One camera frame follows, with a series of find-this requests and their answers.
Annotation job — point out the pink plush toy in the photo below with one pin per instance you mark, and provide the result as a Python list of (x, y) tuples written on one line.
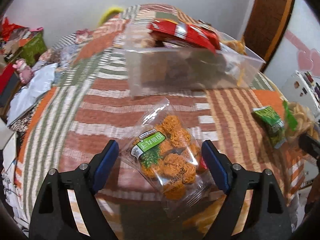
[(23, 70)]

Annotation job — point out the white plastic bag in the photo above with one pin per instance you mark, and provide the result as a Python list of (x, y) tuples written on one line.
[(32, 92)]

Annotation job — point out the green cardboard box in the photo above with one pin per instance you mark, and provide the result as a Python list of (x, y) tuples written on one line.
[(33, 47)]

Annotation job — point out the white sliding door pink hearts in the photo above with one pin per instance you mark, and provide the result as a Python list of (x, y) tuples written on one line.
[(300, 42)]

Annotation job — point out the checkered patchwork blanket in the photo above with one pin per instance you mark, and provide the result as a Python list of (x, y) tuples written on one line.
[(72, 45)]

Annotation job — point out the clear packet of orange snacks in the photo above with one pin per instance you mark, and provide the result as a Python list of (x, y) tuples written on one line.
[(170, 160)]

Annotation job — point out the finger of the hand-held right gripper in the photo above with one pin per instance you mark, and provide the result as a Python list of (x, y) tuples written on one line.
[(311, 147)]

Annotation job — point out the brown wooden door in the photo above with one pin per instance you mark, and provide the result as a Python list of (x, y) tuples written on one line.
[(270, 17)]

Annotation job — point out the red plastic bag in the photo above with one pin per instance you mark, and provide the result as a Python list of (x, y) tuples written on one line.
[(12, 28)]

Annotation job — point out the red snack packet silver stripe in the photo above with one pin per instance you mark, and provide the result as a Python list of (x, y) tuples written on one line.
[(185, 33)]

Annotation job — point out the clear plastic storage box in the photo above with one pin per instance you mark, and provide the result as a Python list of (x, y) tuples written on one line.
[(175, 75)]

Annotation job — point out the striped patchwork quilt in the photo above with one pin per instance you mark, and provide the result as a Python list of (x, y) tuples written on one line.
[(100, 110)]

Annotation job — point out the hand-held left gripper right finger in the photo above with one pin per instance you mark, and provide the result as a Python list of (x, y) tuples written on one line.
[(216, 167)]

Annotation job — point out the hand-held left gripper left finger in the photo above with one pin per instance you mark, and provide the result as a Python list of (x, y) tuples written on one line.
[(106, 166)]

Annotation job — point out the red gift box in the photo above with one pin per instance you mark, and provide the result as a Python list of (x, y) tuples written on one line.
[(6, 78)]

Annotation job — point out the yellow foam tube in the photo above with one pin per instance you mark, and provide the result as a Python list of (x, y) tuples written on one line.
[(108, 13)]

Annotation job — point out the small green snack packet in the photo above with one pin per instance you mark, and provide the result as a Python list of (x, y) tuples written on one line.
[(271, 122)]

